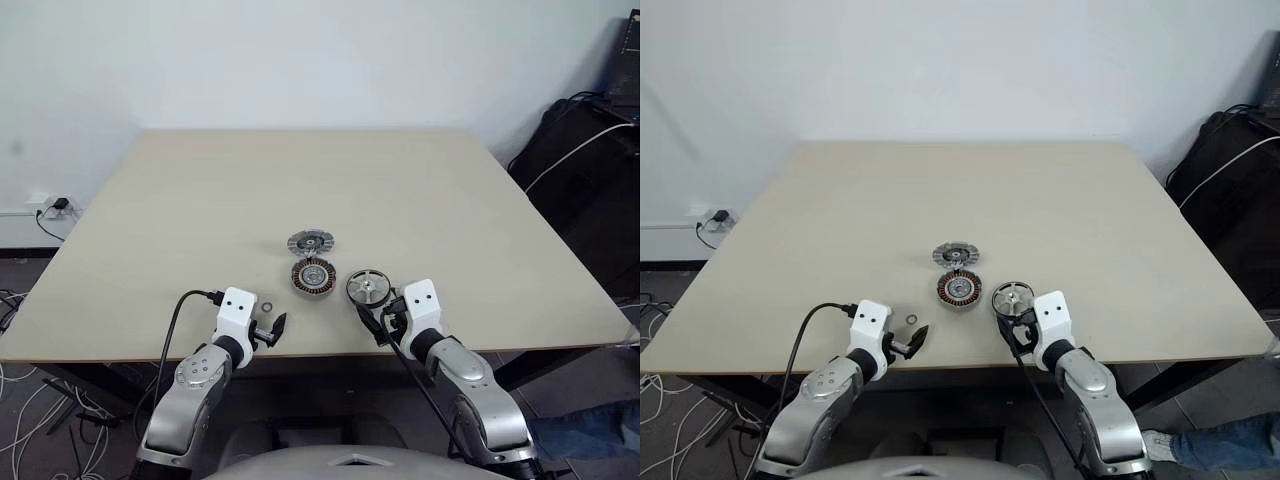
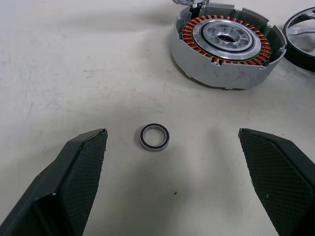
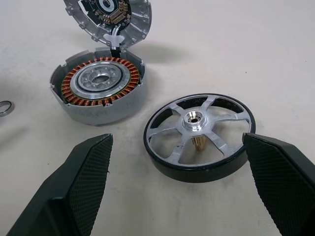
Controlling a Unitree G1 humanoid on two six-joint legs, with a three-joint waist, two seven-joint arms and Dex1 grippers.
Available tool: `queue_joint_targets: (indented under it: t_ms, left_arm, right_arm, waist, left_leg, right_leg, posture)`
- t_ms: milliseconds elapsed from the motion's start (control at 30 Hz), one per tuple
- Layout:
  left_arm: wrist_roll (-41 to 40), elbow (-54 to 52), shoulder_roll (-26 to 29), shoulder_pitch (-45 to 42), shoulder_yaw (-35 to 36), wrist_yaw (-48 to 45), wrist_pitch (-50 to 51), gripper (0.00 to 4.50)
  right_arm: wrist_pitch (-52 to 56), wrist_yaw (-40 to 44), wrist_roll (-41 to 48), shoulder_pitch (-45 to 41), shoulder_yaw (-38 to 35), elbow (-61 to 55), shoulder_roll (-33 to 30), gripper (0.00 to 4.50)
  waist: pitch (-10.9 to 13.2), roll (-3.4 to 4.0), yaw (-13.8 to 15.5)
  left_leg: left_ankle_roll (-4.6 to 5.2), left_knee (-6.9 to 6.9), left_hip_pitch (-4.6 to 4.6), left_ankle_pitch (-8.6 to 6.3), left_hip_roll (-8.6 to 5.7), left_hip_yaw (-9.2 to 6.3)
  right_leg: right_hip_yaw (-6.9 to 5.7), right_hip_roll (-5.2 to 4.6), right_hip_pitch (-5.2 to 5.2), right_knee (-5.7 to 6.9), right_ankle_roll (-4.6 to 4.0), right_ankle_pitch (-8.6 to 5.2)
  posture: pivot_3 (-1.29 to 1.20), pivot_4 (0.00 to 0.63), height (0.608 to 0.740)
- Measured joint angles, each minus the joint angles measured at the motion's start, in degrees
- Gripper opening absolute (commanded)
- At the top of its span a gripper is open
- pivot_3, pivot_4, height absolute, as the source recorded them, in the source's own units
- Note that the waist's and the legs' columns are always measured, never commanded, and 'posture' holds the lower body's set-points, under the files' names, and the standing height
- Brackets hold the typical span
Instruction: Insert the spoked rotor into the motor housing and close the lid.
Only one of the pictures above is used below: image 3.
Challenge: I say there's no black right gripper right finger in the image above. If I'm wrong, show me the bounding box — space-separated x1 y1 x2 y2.
242 132 315 236

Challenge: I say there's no silver motor cover circuit board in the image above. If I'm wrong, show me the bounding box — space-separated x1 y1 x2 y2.
63 0 153 54

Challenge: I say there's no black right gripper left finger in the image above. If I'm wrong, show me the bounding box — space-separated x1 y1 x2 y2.
4 133 114 236

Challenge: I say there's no small steel bearing ring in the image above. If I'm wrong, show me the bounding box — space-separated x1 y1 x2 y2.
0 100 15 117

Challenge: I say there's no grey motor stator housing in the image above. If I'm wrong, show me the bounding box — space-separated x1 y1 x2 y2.
48 46 148 127

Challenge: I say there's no black-rimmed silver spoked rotor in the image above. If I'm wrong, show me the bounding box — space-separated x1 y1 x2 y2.
143 92 256 183

